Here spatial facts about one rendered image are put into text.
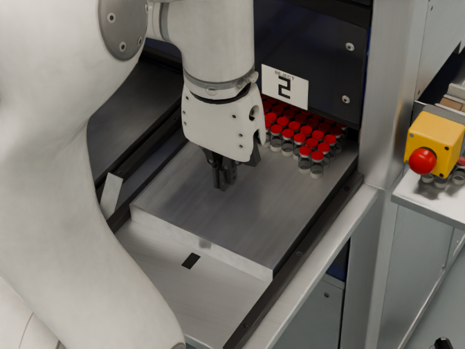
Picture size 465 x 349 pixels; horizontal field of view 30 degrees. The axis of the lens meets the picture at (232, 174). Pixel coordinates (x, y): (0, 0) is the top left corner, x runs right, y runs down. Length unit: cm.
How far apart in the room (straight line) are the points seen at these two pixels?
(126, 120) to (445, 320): 115
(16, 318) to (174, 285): 54
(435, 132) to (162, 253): 45
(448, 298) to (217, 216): 116
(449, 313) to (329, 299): 73
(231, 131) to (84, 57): 55
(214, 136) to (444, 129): 41
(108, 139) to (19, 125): 98
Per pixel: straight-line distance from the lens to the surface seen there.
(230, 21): 94
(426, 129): 133
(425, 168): 131
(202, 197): 142
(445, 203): 143
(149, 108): 159
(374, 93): 132
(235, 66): 98
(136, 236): 138
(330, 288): 170
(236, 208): 140
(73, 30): 50
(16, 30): 51
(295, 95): 140
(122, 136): 154
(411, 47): 126
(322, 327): 181
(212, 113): 104
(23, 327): 80
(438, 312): 240
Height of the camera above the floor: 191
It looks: 45 degrees down
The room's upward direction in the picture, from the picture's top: 3 degrees counter-clockwise
